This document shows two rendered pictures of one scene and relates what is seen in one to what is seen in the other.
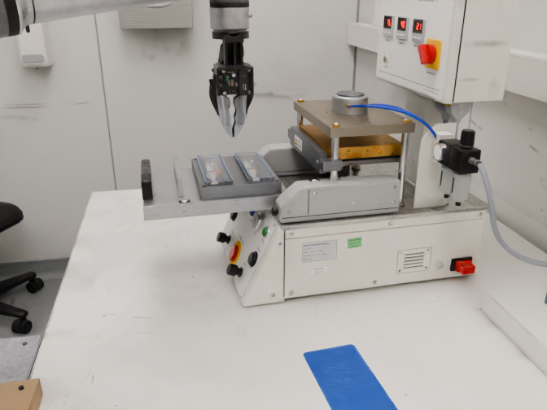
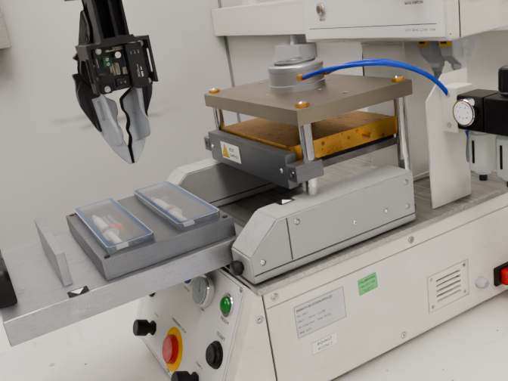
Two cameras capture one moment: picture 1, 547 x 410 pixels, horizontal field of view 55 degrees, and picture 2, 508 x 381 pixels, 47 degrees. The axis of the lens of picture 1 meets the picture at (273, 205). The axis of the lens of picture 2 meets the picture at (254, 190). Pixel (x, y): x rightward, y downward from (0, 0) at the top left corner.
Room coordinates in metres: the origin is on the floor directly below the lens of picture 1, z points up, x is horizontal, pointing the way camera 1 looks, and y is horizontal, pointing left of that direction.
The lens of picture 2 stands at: (0.35, 0.10, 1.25)
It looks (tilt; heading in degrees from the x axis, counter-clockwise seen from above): 19 degrees down; 347
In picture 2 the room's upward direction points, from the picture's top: 9 degrees counter-clockwise
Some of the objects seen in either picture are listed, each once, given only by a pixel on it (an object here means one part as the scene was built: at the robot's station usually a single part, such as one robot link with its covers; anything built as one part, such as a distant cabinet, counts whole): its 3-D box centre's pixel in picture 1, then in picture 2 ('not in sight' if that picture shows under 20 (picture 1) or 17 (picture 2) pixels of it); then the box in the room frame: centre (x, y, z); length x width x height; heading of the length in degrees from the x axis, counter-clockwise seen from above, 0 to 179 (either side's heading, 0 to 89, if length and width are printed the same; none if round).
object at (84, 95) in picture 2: (220, 93); (97, 93); (1.08, 0.11, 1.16); 0.05 x 0.02 x 0.09; 102
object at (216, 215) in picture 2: (252, 168); (174, 207); (1.09, 0.05, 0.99); 0.18 x 0.06 x 0.02; 13
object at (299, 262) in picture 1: (342, 228); (323, 264); (1.12, -0.16, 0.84); 0.53 x 0.37 x 0.17; 103
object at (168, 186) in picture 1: (212, 181); (113, 244); (1.07, 0.13, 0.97); 0.30 x 0.22 x 0.08; 103
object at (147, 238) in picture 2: (213, 172); (111, 227); (1.07, 0.13, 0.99); 0.18 x 0.06 x 0.02; 13
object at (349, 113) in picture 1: (365, 124); (326, 101); (1.13, -0.20, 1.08); 0.31 x 0.24 x 0.13; 13
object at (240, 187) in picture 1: (234, 174); (145, 224); (1.08, 0.09, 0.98); 0.20 x 0.17 x 0.03; 13
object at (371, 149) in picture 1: (348, 131); (304, 117); (1.14, -0.17, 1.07); 0.22 x 0.17 x 0.10; 13
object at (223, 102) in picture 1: (225, 117); (116, 131); (1.06, 0.10, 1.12); 0.06 x 0.03 x 0.09; 12
